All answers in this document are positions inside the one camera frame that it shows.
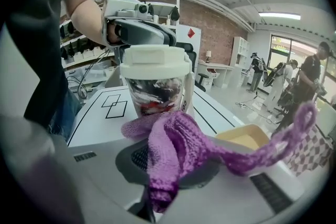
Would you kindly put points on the small table lamp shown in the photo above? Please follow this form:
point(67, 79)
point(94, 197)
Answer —
point(208, 56)

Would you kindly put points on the white desk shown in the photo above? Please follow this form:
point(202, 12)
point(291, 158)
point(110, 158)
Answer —
point(218, 73)

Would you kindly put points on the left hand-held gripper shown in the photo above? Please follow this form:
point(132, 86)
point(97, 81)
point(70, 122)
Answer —
point(120, 5)

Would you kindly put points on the person's left forearm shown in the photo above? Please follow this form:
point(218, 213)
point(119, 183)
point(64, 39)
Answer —
point(84, 18)

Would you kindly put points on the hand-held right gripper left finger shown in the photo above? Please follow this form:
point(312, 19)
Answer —
point(105, 165)

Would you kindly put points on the purple knitted cloth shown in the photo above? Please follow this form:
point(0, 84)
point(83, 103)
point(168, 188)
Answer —
point(170, 144)

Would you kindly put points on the beige tray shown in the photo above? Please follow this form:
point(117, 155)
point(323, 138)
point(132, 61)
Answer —
point(244, 136)

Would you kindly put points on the white shelf cabinet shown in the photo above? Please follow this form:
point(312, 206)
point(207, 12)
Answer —
point(240, 51)

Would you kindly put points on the person's blue jeans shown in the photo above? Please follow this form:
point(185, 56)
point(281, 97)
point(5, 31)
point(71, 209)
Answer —
point(65, 112)

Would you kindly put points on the white board with red diamond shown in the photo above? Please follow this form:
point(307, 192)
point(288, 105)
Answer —
point(189, 36)

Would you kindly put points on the black office chair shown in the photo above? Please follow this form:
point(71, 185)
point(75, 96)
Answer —
point(194, 60)

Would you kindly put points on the clear plastic bin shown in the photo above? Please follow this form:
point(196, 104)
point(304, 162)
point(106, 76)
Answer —
point(92, 72)

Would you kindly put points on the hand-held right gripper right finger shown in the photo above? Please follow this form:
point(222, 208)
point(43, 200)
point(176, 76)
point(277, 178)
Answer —
point(236, 199)

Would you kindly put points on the ceiling light panel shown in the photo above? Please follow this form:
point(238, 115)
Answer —
point(279, 15)

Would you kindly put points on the checkered cloth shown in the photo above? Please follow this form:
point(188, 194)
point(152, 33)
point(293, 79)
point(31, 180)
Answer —
point(309, 149)

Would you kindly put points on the white shelving rack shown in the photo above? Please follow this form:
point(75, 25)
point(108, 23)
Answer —
point(78, 47)

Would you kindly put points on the person's left hand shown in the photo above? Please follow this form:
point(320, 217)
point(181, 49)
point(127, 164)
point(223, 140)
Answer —
point(113, 32)

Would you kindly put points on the person's dark grey shirt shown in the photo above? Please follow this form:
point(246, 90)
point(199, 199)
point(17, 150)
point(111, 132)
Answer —
point(44, 34)

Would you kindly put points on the white-lidded patterned drink container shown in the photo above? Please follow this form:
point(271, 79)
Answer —
point(155, 86)

